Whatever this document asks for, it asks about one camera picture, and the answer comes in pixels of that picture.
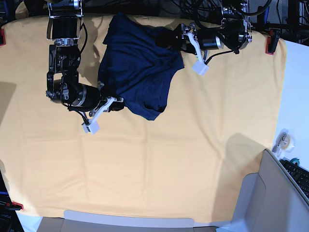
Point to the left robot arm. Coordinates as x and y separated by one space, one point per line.
234 31

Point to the red clamp left top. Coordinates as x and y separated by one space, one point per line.
2 37

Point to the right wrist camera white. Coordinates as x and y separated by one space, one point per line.
91 127

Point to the dark blue long-sleeve shirt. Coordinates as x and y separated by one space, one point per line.
135 68

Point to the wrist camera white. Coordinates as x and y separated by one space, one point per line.
91 127
200 67

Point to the green tape roll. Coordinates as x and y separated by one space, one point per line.
295 161

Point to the red clamp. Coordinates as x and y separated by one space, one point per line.
2 37
272 41
13 206

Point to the red clamp left bottom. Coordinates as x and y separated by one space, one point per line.
13 206

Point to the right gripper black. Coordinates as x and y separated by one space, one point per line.
108 102

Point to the black keyboard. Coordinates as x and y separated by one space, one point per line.
299 175

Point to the red clamp right top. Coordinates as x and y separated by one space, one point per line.
272 41

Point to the yellow table cloth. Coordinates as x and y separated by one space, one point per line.
188 163

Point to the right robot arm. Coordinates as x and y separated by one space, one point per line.
63 86

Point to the clear tape dispenser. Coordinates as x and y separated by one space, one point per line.
285 142

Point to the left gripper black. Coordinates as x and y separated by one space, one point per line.
183 38

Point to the white cardboard box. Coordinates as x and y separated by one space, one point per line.
269 201

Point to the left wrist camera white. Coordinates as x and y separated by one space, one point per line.
200 67

